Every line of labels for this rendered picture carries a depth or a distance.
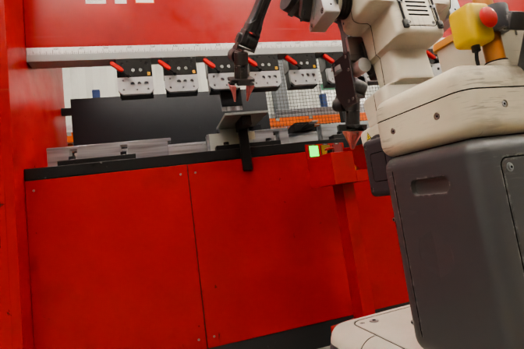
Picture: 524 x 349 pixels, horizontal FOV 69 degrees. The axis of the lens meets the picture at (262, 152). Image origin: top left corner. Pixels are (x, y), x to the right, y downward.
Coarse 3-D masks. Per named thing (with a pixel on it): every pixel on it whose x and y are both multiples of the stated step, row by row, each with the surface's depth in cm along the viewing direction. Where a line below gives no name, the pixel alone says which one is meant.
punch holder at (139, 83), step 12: (120, 60) 169; (132, 60) 170; (144, 60) 172; (120, 72) 168; (132, 72) 169; (144, 72) 171; (120, 84) 167; (132, 84) 170; (144, 84) 170; (120, 96) 168; (132, 96) 170; (144, 96) 173
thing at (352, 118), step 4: (348, 112) 152; (352, 112) 150; (356, 112) 150; (348, 116) 151; (352, 116) 150; (356, 116) 150; (348, 120) 151; (352, 120) 150; (356, 120) 150; (348, 124) 151; (352, 124) 150; (356, 124) 150; (360, 124) 153; (352, 128) 152
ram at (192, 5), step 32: (32, 0) 164; (64, 0) 167; (128, 0) 174; (160, 0) 178; (192, 0) 182; (224, 0) 186; (512, 0) 232; (32, 32) 162; (64, 32) 165; (96, 32) 169; (128, 32) 172; (160, 32) 176; (192, 32) 179; (224, 32) 183; (288, 32) 192; (320, 32) 196; (448, 32) 216; (32, 64) 162; (64, 64) 167; (96, 64) 171
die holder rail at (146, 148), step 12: (96, 144) 162; (108, 144) 163; (120, 144) 164; (132, 144) 166; (144, 144) 167; (156, 144) 168; (48, 156) 157; (60, 156) 158; (84, 156) 160; (96, 156) 161; (144, 156) 166; (156, 156) 167
